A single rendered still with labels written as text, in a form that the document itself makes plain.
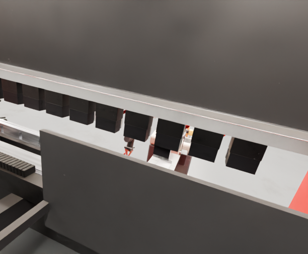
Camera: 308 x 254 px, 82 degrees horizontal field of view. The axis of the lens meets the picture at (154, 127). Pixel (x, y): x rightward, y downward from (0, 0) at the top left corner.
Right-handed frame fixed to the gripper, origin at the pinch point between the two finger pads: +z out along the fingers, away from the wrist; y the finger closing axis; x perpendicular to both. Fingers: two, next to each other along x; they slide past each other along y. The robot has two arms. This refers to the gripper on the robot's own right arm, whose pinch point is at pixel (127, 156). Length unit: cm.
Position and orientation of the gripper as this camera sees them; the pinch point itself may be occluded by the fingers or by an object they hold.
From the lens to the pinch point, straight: 162.0
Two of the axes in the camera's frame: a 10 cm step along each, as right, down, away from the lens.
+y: -2.6, 0.3, -9.6
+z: -2.3, 9.7, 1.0
